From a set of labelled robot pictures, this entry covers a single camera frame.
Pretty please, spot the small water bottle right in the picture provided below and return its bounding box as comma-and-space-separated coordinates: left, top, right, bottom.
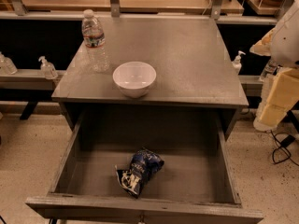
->
259, 59, 278, 81

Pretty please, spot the black power cable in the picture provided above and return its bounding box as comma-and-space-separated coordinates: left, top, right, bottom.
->
270, 130, 299, 167

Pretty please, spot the open grey top drawer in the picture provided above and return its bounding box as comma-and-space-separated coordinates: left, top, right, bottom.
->
26, 105, 263, 224

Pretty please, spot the clear bottle far left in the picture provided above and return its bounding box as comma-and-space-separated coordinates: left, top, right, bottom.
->
0, 51, 18, 75

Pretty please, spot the blue chip bag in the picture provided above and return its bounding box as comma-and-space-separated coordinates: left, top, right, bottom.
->
116, 148, 164, 199

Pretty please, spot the wooden background table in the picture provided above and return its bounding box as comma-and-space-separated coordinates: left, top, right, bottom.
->
22, 0, 211, 14

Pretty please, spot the clear sanitizer pump bottle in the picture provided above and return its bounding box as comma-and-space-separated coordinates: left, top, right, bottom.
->
38, 56, 58, 79

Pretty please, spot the grey metal shelf rail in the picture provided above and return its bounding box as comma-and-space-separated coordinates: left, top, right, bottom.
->
0, 69, 64, 91

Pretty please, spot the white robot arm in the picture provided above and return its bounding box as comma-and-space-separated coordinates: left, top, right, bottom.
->
249, 0, 299, 132

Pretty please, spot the white pump bottle right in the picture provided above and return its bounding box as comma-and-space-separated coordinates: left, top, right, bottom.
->
232, 50, 245, 73

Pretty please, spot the clear plastic water bottle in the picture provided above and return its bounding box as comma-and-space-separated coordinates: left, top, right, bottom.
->
81, 9, 109, 72

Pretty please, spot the grey cabinet counter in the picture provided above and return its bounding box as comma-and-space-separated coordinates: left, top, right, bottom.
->
52, 15, 248, 136

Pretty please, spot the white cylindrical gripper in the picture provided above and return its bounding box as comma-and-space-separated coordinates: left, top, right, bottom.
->
249, 29, 299, 132

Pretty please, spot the white bowl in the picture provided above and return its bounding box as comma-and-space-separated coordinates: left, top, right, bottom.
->
112, 62, 157, 98

